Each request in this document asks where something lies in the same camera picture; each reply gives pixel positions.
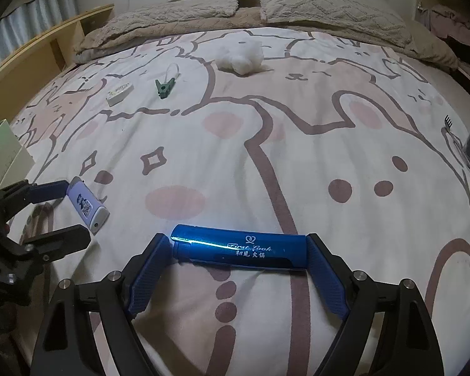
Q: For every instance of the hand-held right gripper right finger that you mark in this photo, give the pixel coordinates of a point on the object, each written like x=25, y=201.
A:
x=325, y=274

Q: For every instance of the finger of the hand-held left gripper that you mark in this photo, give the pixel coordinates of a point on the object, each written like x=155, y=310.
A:
x=58, y=239
x=51, y=192

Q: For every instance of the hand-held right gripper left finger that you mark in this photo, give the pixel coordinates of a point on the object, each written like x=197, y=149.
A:
x=149, y=274

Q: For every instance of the light purple lighter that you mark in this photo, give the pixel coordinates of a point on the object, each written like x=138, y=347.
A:
x=84, y=203

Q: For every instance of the white storage box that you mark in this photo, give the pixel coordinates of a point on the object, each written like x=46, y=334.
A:
x=11, y=152

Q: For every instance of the blue lighter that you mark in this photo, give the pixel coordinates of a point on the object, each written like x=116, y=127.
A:
x=239, y=246

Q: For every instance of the printed bunny blanket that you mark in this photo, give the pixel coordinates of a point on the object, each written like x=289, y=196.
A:
x=297, y=145

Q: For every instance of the green clothes clip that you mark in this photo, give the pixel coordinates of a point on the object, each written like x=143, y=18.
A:
x=163, y=89

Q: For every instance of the wooden bedside shelf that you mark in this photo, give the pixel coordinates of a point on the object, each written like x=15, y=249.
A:
x=35, y=39

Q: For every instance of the pale blue curtain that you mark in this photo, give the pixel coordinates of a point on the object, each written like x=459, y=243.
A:
x=31, y=15

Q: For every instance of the beige quilted pillow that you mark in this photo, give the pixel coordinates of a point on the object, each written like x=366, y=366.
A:
x=160, y=19
x=329, y=8

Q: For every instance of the white cotton wad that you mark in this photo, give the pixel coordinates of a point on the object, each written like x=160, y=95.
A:
x=239, y=58

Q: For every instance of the pile of clothes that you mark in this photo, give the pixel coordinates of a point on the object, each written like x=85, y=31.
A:
x=454, y=23

